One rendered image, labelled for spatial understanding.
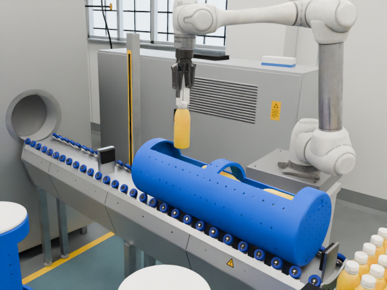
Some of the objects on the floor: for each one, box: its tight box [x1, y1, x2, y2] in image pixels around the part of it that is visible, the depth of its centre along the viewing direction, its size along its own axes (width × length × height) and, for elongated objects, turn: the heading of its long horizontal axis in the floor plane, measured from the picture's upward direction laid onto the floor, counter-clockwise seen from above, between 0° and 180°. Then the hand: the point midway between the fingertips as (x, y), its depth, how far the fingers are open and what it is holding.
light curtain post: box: [126, 33, 142, 272], centre depth 265 cm, size 6×6×170 cm
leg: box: [36, 187, 52, 266], centre depth 288 cm, size 6×6×63 cm
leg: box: [56, 197, 69, 259], centre depth 298 cm, size 6×6×63 cm
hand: (182, 97), depth 170 cm, fingers closed on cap, 4 cm apart
